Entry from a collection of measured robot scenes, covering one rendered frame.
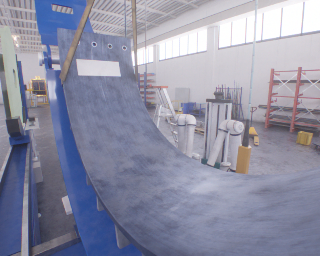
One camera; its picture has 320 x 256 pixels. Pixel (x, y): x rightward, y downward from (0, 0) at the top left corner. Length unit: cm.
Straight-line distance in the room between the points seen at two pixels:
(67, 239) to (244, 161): 163
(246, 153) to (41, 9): 314
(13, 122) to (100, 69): 271
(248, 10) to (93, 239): 1223
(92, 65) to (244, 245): 162
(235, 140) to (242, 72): 1059
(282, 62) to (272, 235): 1129
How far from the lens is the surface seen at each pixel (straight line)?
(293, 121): 999
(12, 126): 413
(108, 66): 177
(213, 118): 247
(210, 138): 254
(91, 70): 170
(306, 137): 794
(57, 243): 193
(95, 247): 127
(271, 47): 1194
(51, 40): 224
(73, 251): 191
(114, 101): 160
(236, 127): 192
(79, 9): 347
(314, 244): 35
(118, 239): 88
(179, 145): 245
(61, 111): 182
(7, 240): 221
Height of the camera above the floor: 190
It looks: 13 degrees down
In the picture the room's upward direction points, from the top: straight up
